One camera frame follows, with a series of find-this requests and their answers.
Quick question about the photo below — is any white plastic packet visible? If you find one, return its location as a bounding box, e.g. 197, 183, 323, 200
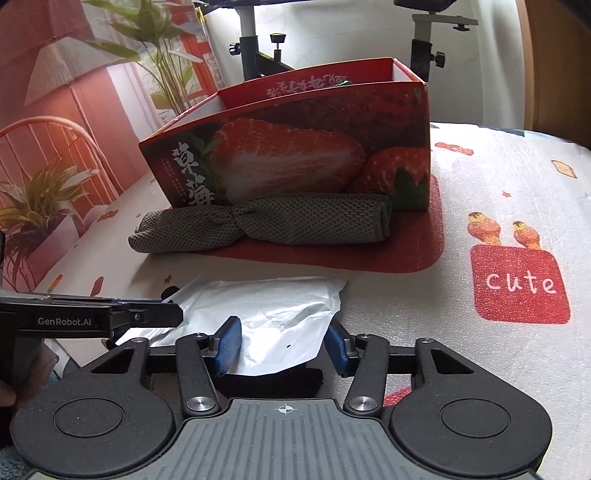
115, 275, 348, 378

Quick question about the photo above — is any wooden panel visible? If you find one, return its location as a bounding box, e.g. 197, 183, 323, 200
521, 0, 591, 149

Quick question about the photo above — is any printed bed sheet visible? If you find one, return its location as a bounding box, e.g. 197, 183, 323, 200
0, 121, 591, 480

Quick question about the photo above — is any black cloth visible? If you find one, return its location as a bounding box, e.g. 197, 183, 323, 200
216, 364, 322, 398

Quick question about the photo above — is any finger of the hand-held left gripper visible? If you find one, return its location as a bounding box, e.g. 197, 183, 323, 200
110, 298, 184, 339

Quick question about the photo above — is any grey mesh cloth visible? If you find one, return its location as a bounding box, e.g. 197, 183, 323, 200
128, 193, 394, 254

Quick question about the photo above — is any printed wall tapestry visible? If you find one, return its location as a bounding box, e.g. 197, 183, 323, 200
0, 0, 232, 292

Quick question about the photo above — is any black exercise bike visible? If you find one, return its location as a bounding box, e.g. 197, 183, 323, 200
194, 0, 479, 92

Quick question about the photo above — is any red strawberry print cardboard box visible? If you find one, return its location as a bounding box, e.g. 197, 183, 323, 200
139, 57, 432, 214

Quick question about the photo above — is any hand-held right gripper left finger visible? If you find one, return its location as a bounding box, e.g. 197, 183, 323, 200
90, 316, 242, 415

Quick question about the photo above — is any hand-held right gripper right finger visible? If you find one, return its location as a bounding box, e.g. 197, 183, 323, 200
323, 320, 477, 412

